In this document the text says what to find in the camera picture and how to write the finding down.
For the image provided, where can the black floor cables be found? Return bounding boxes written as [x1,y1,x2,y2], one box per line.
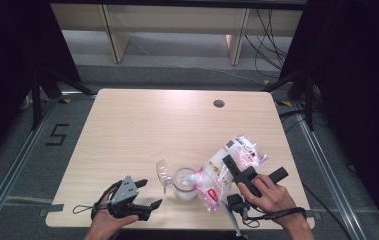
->
[278,109,328,133]

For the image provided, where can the black right wrist strap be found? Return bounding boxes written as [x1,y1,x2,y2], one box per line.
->
[243,206,308,230]

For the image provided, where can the black cable bundle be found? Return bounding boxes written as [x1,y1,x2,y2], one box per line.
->
[243,9,290,80]

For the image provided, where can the aluminium floor rail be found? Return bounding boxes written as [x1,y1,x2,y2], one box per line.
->
[0,96,60,234]
[291,101,360,240]

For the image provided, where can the red and white sugar bag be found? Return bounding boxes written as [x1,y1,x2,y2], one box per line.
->
[195,134,269,214]

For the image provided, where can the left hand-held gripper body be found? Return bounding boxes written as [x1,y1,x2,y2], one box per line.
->
[107,175,152,222]

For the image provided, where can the person's left hand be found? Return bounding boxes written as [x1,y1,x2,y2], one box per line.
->
[90,188,140,236]

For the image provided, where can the black left wrist strap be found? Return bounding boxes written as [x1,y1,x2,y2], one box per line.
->
[72,181,123,222]

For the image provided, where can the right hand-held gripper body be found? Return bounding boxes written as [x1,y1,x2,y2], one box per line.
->
[225,166,290,238]

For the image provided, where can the person's right hand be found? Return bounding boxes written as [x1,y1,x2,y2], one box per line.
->
[237,174,307,229]

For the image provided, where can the dark curtain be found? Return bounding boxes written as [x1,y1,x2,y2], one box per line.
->
[278,0,379,234]
[0,0,81,168]

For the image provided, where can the black metal stand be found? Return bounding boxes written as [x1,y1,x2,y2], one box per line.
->
[263,69,315,132]
[30,64,96,131]

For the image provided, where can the clear glass clip-top jar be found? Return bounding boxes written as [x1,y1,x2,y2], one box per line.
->
[155,159,201,203]

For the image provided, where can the black wrist strap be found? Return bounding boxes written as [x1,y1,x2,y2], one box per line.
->
[243,206,308,230]
[72,181,123,222]

